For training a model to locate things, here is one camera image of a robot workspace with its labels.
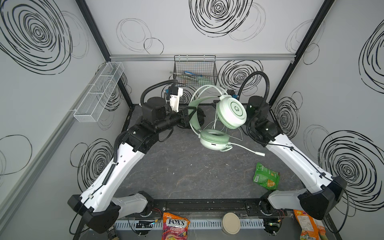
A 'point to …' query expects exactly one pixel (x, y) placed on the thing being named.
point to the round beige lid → (231, 223)
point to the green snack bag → (266, 177)
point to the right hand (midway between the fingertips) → (213, 100)
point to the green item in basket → (201, 81)
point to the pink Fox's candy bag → (174, 227)
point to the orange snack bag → (311, 228)
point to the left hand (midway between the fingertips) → (197, 110)
